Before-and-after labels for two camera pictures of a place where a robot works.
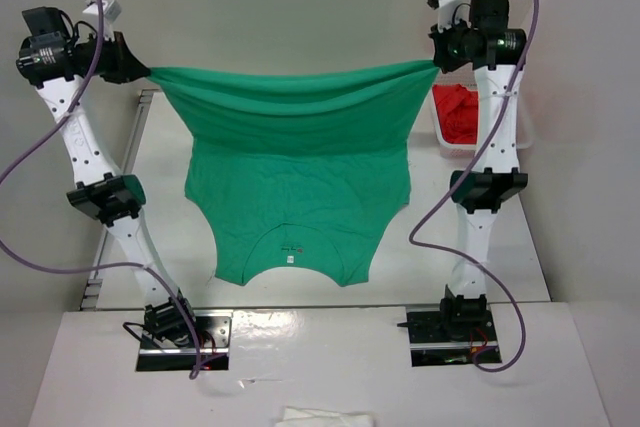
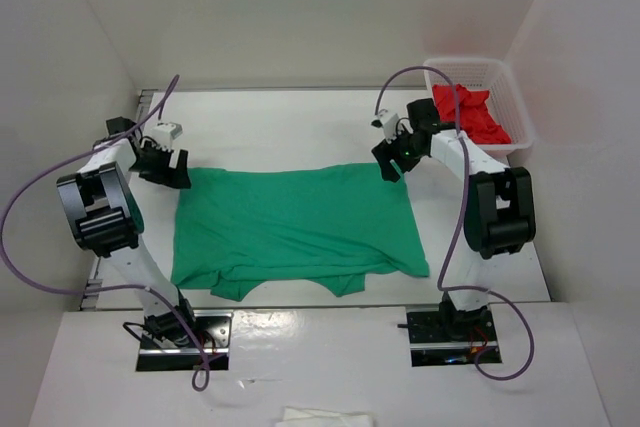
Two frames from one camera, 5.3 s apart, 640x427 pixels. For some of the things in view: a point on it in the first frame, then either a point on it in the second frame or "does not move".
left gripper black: [125, 66] to [168, 176]
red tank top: [458, 109] does not move
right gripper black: [440, 58] to [385, 151]
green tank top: [322, 150] to [340, 225]
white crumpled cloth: [308, 417] does not move
